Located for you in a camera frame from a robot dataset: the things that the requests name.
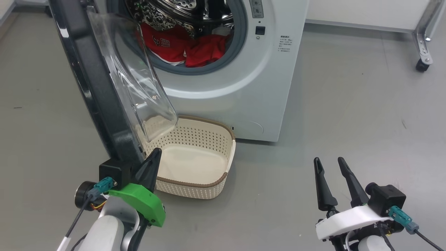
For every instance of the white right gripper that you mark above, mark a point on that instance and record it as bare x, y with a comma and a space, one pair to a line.
345, 219

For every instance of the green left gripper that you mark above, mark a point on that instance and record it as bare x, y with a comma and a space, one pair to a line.
146, 205

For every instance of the black round glass washer door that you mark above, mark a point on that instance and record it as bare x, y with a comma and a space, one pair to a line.
90, 80

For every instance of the red garment white trim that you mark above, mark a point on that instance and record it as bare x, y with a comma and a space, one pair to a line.
174, 52

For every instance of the cream perforated laundry basket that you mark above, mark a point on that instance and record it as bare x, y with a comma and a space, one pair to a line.
191, 164

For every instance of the white front-load washing machine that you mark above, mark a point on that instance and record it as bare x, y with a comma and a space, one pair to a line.
244, 87

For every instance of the grey rubber door gasket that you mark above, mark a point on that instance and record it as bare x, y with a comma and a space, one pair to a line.
239, 38

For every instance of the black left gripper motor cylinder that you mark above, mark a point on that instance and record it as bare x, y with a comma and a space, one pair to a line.
83, 195

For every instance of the round drain filter cover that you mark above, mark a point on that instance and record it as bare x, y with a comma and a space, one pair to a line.
252, 128

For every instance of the black caster wheel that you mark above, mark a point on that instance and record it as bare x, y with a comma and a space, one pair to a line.
422, 66

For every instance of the stainless steel washer drum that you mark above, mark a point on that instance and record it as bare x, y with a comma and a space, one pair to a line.
163, 14

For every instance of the black text warning label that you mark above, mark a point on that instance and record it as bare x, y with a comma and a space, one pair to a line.
285, 43

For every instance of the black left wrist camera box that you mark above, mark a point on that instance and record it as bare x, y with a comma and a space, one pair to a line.
116, 172

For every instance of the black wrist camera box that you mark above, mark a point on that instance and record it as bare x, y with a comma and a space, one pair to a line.
386, 198
116, 172

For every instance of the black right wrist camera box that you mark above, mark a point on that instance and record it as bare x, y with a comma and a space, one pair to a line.
386, 198

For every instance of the silver metal frame leg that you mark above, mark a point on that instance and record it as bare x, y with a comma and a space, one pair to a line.
423, 38

